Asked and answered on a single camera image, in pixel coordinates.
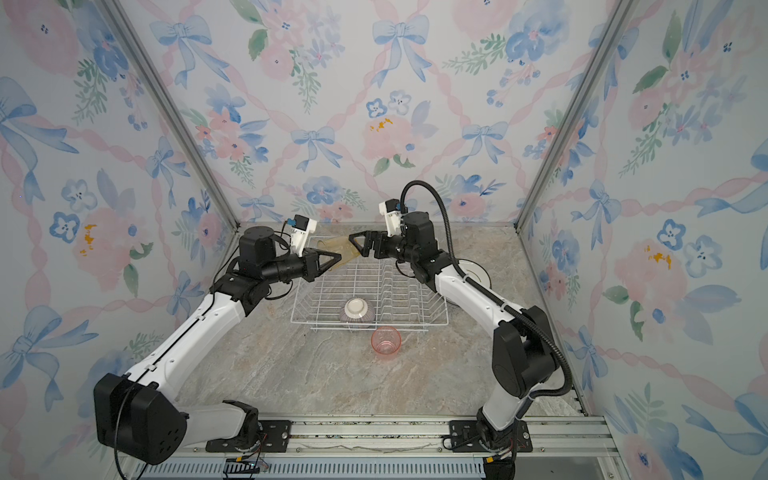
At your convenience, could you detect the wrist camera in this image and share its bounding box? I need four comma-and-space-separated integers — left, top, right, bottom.
379, 199, 402, 237
288, 214, 317, 257

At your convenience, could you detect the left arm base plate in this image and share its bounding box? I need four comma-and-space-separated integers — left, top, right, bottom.
205, 419, 293, 454

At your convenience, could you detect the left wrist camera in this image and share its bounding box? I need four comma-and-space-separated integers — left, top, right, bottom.
288, 214, 317, 257

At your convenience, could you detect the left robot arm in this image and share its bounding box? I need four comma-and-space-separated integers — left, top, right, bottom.
93, 226, 342, 465

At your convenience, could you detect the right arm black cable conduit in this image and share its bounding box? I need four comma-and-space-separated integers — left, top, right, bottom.
400, 179, 574, 398

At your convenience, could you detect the yellow glass cup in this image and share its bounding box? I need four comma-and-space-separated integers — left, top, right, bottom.
317, 235, 360, 263

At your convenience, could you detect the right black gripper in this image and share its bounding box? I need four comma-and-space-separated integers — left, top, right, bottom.
350, 231, 420, 269

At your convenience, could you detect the pink glass cup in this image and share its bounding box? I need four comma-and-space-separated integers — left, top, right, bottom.
370, 326, 402, 358

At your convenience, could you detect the left aluminium corner post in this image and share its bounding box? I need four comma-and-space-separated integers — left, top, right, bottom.
96, 0, 240, 230

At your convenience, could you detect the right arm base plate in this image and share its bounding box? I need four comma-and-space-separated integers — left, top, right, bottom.
443, 420, 533, 455

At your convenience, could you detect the aluminium corner post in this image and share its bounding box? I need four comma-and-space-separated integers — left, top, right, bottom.
514, 0, 636, 234
96, 0, 240, 230

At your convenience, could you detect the right aluminium corner post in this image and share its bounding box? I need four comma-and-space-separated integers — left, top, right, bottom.
514, 0, 636, 234

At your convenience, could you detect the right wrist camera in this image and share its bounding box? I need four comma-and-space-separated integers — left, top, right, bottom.
379, 199, 402, 237

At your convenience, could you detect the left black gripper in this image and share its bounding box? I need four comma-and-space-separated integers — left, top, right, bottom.
262, 248, 341, 288

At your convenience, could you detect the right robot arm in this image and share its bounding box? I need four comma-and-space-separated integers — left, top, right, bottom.
349, 212, 572, 456

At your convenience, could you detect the aluminium rail frame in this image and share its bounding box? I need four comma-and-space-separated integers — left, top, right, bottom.
103, 415, 629, 479

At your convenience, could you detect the white wire dish rack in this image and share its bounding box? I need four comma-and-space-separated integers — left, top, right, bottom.
290, 237, 449, 332

